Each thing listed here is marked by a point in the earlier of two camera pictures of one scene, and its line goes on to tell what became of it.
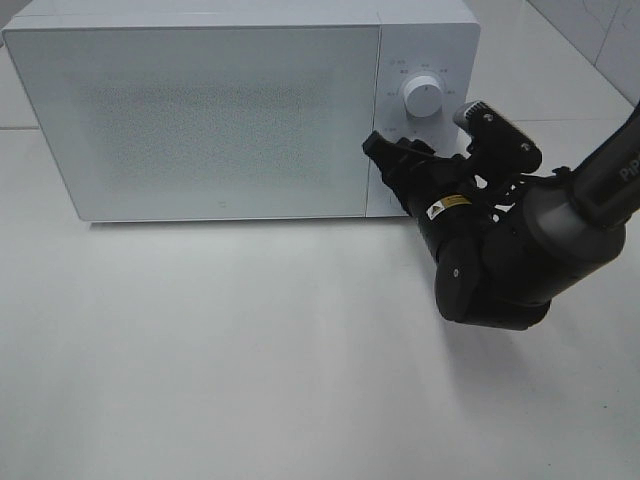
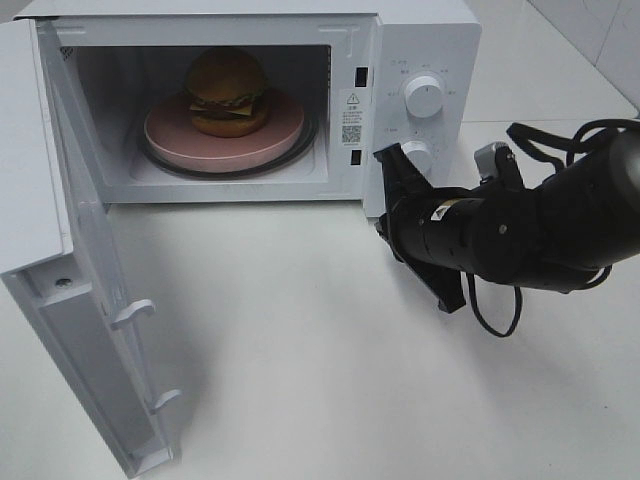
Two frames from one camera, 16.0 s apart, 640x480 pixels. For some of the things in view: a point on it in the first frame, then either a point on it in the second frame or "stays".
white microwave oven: (159, 110) stays
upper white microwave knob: (423, 97) stays
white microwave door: (207, 123) to (58, 252)
